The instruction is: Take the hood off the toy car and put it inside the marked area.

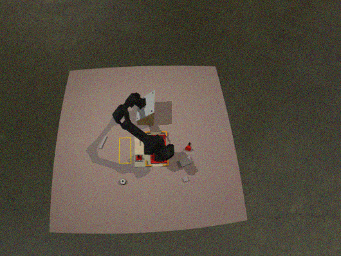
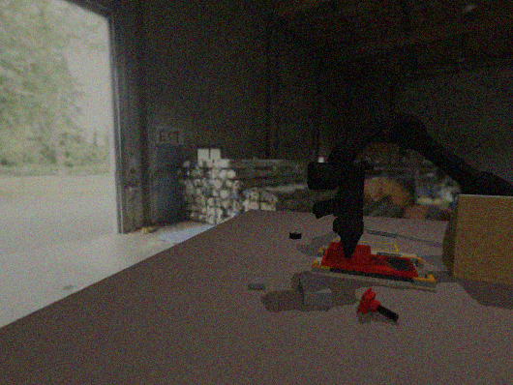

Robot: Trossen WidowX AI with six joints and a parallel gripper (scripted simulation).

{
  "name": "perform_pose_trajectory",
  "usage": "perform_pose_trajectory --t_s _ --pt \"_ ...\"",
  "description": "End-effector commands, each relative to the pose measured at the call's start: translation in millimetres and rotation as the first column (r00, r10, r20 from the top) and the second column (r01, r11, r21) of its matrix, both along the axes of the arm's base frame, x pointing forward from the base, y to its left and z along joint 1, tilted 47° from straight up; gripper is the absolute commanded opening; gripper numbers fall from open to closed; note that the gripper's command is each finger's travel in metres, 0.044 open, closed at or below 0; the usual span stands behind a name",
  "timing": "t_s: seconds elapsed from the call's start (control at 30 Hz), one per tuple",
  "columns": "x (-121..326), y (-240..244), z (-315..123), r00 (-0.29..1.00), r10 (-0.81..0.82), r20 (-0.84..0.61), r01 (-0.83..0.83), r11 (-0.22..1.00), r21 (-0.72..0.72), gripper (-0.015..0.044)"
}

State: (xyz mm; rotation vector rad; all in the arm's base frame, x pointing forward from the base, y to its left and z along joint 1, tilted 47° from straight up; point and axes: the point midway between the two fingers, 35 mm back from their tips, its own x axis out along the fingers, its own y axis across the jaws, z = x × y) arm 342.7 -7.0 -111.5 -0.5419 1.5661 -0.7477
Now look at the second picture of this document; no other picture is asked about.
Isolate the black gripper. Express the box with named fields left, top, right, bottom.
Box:
left=333, top=189, right=364, bottom=258

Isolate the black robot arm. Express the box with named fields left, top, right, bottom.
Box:
left=307, top=113, right=513, bottom=219

